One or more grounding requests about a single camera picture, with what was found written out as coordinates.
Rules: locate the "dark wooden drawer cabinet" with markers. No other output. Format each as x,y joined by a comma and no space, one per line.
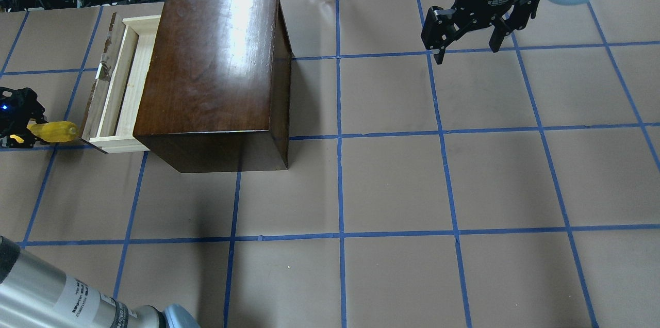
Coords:
217,92

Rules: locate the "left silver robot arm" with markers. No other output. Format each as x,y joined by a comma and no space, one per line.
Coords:
35,293

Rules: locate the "light wood drawer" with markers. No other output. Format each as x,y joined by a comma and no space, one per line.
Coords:
116,94

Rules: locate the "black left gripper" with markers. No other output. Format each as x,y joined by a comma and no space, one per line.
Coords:
15,111

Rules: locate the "yellow corn cob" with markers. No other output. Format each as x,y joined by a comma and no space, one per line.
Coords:
54,132

